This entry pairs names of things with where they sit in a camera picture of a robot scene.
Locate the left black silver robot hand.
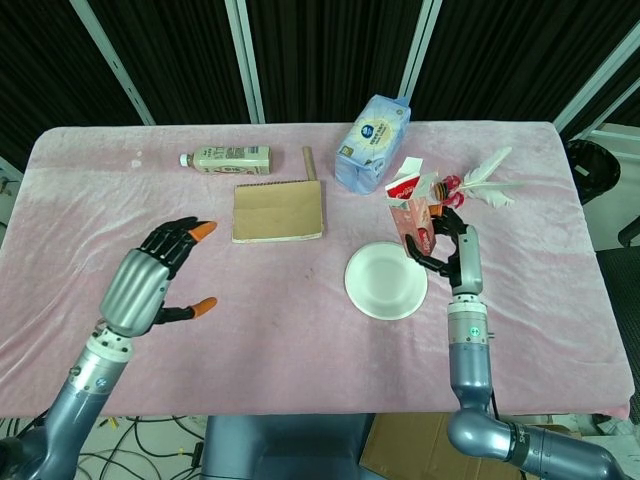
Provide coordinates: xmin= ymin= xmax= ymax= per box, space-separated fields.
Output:
xmin=98 ymin=215 xmax=220 ymax=337

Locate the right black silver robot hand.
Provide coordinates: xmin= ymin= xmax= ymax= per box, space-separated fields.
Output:
xmin=403 ymin=207 xmax=485 ymax=296

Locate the pink red toothpaste box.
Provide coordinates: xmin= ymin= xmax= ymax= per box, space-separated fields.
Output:
xmin=384 ymin=157 xmax=441 ymax=259

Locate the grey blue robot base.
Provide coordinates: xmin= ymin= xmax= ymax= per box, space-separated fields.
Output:
xmin=202 ymin=414 xmax=376 ymax=480

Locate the brown cardboard box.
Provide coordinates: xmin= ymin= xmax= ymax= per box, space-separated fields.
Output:
xmin=359 ymin=412 xmax=556 ymax=480

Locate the white feather shuttlecock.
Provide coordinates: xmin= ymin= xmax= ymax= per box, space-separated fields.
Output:
xmin=429 ymin=146 xmax=524 ymax=210

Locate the white paper plate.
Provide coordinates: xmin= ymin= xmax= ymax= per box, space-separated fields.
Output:
xmin=344 ymin=241 xmax=430 ymax=321

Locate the pink plush table cloth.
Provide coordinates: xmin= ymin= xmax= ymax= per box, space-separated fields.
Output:
xmin=0 ymin=121 xmax=632 ymax=419

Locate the blue tissue pack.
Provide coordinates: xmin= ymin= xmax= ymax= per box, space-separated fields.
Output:
xmin=333 ymin=94 xmax=413 ymax=195

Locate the black round stool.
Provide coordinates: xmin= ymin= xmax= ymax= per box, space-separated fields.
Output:
xmin=566 ymin=138 xmax=622 ymax=204

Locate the milk tea plastic bottle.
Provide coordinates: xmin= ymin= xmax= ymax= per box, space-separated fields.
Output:
xmin=179 ymin=144 xmax=274 ymax=177

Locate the brown cover notebook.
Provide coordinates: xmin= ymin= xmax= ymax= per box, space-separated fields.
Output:
xmin=231 ymin=179 xmax=326 ymax=245

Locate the floor cable bundle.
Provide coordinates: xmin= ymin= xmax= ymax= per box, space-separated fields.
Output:
xmin=0 ymin=413 xmax=207 ymax=480

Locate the white frame post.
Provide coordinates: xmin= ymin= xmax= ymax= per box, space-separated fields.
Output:
xmin=399 ymin=0 xmax=436 ymax=104
xmin=552 ymin=34 xmax=640 ymax=132
xmin=69 ymin=0 xmax=156 ymax=126
xmin=224 ymin=0 xmax=266 ymax=124

